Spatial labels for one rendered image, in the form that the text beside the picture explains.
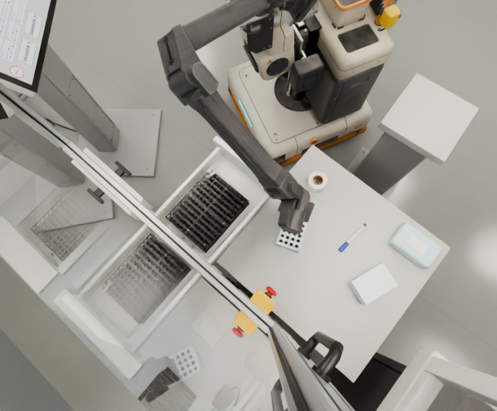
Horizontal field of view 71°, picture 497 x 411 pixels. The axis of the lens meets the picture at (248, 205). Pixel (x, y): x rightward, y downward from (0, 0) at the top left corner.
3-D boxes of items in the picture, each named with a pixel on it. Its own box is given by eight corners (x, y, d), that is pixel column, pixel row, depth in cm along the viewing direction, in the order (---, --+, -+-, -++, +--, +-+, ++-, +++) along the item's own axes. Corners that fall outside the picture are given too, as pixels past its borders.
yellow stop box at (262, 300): (260, 287, 114) (260, 286, 107) (276, 302, 112) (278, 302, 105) (249, 299, 113) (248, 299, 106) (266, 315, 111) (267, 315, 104)
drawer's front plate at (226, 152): (219, 148, 129) (216, 134, 118) (279, 196, 124) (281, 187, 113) (216, 152, 129) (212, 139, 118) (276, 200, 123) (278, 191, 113)
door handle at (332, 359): (313, 325, 61) (336, 338, 43) (325, 336, 61) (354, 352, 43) (296, 348, 61) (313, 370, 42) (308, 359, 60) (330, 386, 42)
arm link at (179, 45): (160, 26, 68) (139, 45, 75) (198, 90, 73) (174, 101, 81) (283, -35, 91) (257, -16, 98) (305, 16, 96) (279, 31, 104)
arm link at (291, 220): (292, 178, 92) (270, 181, 99) (281, 218, 89) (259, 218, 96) (318, 196, 100) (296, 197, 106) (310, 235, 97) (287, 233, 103)
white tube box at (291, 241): (285, 213, 128) (286, 210, 124) (307, 220, 127) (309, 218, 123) (275, 245, 125) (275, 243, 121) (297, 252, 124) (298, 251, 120)
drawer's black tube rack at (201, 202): (212, 174, 124) (209, 168, 118) (249, 205, 121) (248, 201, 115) (169, 221, 121) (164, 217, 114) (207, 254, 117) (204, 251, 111)
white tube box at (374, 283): (377, 263, 122) (383, 262, 117) (392, 285, 120) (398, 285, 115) (347, 282, 121) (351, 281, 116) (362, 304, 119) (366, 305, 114)
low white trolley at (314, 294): (293, 198, 208) (312, 143, 135) (379, 266, 197) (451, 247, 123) (229, 273, 198) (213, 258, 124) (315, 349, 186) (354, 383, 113)
